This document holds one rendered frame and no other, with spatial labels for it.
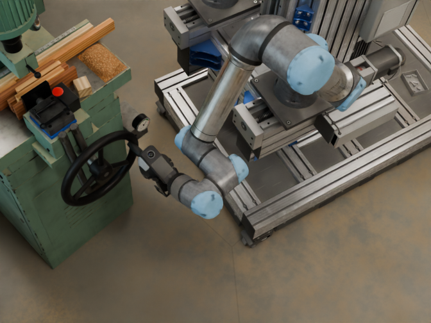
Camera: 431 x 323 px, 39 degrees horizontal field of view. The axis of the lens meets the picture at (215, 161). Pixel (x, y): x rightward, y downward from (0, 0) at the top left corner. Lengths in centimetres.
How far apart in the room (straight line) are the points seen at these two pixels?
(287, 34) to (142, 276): 143
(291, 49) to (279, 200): 117
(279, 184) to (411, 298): 73
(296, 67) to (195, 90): 139
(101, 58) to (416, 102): 156
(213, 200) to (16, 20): 68
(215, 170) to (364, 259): 123
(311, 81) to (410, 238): 150
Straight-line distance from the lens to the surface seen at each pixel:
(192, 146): 166
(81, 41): 199
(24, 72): 184
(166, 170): 170
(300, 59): 141
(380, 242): 277
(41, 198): 213
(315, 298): 260
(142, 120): 209
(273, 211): 246
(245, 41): 149
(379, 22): 226
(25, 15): 167
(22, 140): 185
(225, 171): 163
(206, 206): 158
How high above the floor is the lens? 243
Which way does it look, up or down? 60 degrees down
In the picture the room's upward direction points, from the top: 6 degrees clockwise
